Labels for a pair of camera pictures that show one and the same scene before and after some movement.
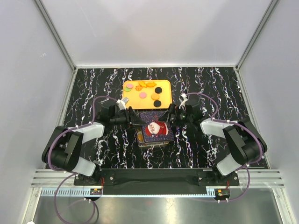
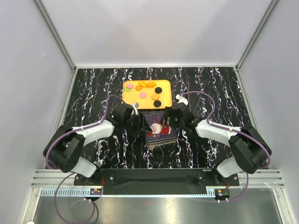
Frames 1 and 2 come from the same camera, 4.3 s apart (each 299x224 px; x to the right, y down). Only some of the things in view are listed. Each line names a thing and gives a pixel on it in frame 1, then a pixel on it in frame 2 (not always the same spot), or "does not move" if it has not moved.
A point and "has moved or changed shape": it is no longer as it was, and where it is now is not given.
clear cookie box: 142,143 has moved or changed shape
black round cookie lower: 157,103 does not move
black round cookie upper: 158,90 does not move
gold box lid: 155,129 does not move
